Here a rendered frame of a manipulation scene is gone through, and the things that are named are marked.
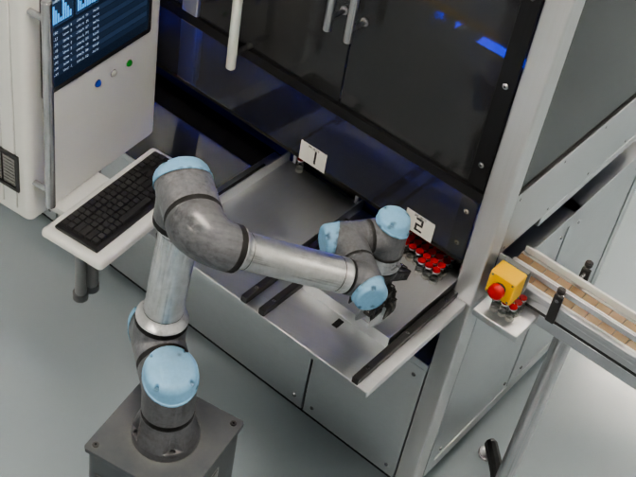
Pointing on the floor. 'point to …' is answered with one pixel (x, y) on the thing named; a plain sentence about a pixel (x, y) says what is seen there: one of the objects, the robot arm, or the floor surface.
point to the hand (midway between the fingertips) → (372, 321)
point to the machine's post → (492, 220)
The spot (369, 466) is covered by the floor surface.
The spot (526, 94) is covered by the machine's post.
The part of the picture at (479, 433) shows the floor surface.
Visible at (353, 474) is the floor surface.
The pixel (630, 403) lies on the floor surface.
